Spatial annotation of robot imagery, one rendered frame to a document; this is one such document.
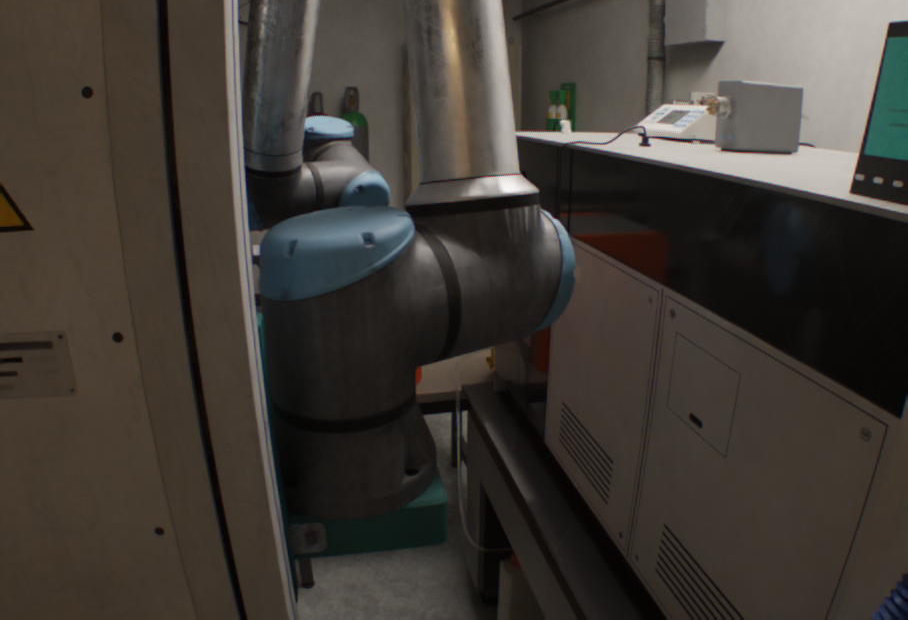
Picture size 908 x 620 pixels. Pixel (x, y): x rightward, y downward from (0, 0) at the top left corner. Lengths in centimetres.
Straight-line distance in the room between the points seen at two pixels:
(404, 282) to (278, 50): 35
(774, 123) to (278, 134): 84
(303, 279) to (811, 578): 57
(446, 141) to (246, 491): 39
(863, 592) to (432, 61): 68
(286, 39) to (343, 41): 397
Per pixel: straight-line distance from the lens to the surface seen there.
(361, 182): 89
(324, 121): 103
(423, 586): 218
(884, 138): 65
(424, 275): 58
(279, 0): 76
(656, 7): 301
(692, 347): 81
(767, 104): 118
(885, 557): 68
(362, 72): 473
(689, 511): 88
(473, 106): 65
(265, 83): 79
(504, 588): 189
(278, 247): 56
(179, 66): 42
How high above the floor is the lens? 151
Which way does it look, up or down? 16 degrees down
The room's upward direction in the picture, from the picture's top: straight up
